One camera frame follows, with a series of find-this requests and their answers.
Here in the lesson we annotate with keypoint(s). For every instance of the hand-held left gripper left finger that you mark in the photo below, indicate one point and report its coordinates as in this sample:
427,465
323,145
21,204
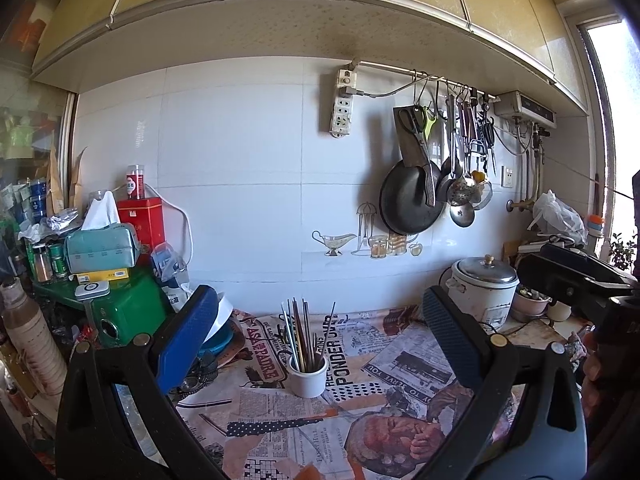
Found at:
185,335

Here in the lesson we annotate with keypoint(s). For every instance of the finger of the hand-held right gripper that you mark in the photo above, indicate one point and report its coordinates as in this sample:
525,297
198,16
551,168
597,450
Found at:
590,265
555,282

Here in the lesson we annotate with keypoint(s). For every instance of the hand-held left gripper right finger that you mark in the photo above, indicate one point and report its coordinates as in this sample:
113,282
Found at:
450,340

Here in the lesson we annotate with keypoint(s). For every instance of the pile of chopsticks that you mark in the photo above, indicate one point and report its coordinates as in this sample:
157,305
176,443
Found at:
300,335

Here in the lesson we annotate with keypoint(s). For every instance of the white ceramic cup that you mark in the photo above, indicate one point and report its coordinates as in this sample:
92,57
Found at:
307,382

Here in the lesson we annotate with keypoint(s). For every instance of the person's right hand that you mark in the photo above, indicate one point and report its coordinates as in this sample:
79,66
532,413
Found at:
592,370

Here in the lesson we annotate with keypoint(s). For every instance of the small green plant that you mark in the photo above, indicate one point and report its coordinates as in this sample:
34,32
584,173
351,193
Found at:
622,252

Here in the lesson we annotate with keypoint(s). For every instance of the blue bowl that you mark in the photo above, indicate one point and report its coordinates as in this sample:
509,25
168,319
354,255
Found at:
220,343

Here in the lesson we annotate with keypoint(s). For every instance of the pink bowl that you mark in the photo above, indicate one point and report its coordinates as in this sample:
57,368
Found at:
530,308

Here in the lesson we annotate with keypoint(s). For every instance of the white packet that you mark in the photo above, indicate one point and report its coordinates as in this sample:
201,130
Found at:
177,296

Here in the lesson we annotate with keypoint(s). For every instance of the white rice cooker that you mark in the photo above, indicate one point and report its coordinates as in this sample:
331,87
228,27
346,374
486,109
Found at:
480,295

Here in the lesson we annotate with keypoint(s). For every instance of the patterned rag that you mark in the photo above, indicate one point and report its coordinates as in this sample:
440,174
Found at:
573,346

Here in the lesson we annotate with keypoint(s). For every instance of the green metal box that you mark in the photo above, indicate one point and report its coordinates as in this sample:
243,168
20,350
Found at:
135,310

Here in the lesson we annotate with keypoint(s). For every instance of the clear plastic bag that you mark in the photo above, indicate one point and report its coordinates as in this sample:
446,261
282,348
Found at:
555,215

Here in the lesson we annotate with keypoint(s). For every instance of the clear plastic packet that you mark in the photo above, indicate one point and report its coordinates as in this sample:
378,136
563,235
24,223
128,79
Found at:
170,260

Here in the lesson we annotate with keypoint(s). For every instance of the small white tin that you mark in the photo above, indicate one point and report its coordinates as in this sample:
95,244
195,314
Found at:
92,291

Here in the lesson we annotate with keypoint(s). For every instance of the flat yellow box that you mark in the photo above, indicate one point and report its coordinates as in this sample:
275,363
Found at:
100,275

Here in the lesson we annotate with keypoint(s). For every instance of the mesh strainer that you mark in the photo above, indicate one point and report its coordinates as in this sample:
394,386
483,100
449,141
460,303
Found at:
484,195

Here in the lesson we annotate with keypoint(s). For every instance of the small steel ladle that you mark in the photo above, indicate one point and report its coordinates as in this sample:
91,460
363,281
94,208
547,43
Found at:
461,215

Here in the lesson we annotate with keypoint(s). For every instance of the red tin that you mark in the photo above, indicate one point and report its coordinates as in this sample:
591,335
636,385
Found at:
147,225

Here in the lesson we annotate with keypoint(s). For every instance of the teal tissue box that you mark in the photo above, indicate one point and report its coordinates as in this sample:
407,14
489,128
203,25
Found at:
100,252

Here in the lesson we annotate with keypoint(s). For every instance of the steel slotted spoon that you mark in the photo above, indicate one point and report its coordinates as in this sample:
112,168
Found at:
462,192

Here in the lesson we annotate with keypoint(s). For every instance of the green can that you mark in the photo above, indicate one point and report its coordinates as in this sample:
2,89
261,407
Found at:
60,260

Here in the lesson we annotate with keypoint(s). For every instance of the newspaper print tablecloth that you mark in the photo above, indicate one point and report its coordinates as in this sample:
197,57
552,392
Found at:
300,425

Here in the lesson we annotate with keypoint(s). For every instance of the black frying pan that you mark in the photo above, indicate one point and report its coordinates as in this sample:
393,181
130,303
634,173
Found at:
405,200

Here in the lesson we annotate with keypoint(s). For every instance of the beige paper cup stack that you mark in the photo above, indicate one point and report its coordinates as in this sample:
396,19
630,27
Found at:
30,335

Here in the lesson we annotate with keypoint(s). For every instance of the window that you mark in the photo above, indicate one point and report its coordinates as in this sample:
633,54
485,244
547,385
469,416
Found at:
605,110

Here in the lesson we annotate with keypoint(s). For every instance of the metal masher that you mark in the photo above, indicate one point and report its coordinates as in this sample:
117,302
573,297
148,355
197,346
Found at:
475,145

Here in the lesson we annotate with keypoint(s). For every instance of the red lidded canister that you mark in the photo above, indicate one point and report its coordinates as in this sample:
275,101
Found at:
135,182

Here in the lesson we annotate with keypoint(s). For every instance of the white water heater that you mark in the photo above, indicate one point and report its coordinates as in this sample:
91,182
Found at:
525,107

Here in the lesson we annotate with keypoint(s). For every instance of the green peeler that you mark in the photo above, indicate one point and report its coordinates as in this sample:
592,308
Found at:
431,125

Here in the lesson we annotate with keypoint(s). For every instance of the kitchen scissors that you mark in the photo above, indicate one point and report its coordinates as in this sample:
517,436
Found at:
417,125

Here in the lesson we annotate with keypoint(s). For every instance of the white power strip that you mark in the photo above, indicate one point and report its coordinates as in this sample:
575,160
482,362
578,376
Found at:
342,115

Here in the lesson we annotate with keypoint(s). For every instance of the glass display cabinet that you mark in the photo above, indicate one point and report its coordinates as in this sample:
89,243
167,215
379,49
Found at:
25,135

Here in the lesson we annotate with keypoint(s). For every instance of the white wall socket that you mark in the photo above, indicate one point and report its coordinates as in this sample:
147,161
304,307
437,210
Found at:
508,176

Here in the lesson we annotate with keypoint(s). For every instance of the metal hanging rail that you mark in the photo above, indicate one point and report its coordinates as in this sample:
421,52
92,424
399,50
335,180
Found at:
390,66

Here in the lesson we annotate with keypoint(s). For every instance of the yellow wall cabinet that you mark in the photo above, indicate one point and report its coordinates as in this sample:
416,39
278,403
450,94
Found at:
250,20

